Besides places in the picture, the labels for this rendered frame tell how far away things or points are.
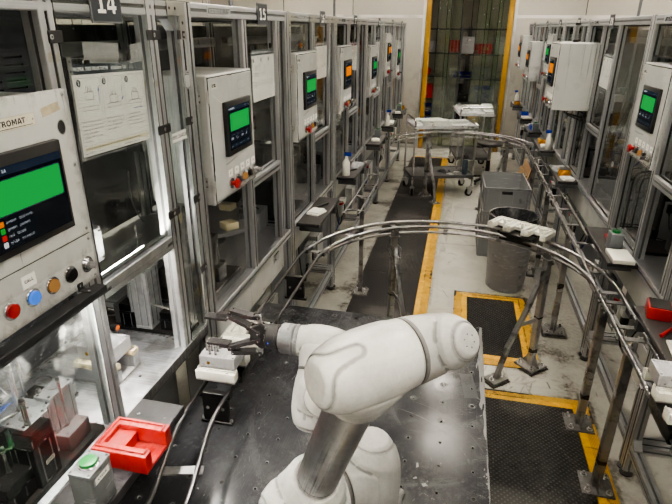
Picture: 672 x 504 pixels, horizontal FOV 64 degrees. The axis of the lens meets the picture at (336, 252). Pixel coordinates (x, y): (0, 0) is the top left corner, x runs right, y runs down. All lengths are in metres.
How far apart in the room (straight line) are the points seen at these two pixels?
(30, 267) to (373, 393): 0.77
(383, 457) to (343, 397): 0.59
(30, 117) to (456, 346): 0.96
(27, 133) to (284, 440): 1.21
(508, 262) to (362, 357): 3.53
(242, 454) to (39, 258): 0.93
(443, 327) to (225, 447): 1.10
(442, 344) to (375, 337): 0.12
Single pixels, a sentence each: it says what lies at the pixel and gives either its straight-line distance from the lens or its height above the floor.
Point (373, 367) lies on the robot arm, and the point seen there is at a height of 1.44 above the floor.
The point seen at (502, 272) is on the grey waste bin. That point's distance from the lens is 4.42.
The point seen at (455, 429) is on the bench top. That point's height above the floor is 0.68.
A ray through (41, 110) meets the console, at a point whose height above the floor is 1.79.
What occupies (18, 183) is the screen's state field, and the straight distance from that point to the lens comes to 1.23.
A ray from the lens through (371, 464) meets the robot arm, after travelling 1.48.
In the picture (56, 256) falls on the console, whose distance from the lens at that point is 1.36.
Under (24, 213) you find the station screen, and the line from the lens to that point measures 1.24.
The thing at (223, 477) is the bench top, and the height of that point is 0.68.
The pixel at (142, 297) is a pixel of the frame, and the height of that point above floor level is 1.06.
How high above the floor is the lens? 1.96
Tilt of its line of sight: 23 degrees down
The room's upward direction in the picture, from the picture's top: straight up
